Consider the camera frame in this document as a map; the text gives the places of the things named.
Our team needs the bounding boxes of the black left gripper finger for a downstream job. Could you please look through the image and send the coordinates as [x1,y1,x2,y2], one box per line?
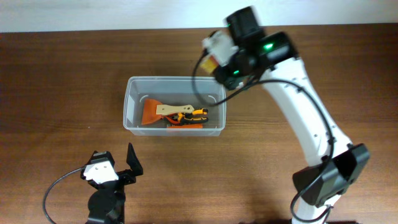
[126,142,144,176]
[86,151,115,167]

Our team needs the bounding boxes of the boxed coloured screwdriver set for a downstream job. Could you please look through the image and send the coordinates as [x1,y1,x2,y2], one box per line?
[200,55,219,74]

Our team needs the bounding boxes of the orange scraper wooden handle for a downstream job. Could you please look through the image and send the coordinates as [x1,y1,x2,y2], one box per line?
[141,98,195,125]

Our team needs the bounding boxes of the red handled wire cutters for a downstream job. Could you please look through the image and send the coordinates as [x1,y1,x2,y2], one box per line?
[163,115,183,126]

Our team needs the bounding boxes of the yellow black long-nose pliers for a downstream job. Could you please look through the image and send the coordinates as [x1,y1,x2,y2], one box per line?
[174,108,209,125]

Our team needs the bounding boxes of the orange screwdriver bit holder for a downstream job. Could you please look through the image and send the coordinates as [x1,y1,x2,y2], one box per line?
[167,124,203,129]

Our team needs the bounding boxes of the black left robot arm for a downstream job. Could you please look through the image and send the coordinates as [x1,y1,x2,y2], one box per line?
[80,151,136,224]

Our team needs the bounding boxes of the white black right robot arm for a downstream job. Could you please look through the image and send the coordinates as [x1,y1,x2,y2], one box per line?
[123,7,370,223]

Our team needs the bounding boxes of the clear plastic container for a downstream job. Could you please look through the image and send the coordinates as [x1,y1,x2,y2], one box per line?
[123,76,226,137]

